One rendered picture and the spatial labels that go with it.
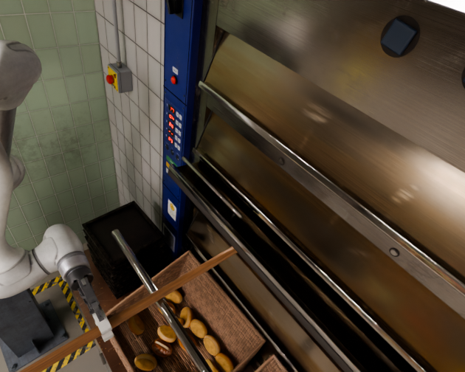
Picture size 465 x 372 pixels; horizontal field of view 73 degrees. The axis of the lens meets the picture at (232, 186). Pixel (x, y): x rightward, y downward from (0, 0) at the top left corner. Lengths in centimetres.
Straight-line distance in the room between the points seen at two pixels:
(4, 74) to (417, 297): 117
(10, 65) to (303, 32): 76
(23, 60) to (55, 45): 73
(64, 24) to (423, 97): 154
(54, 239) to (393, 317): 103
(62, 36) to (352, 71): 142
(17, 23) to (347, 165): 148
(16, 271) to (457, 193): 117
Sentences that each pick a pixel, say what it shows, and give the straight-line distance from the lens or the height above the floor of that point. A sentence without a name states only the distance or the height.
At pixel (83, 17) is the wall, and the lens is 181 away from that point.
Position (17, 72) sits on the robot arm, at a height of 172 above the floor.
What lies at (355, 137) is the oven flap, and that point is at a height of 183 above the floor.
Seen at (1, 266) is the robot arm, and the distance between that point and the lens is 120.
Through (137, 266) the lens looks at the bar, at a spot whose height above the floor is 117.
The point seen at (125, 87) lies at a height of 144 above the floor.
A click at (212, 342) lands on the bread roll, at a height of 65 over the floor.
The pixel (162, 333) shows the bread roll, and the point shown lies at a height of 65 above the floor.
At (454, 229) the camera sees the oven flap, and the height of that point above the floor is 179.
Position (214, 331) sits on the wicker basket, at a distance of 169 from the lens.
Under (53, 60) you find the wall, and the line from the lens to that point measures 184.
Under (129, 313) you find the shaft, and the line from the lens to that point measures 107.
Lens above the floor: 218
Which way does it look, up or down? 43 degrees down
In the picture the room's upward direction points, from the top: 13 degrees clockwise
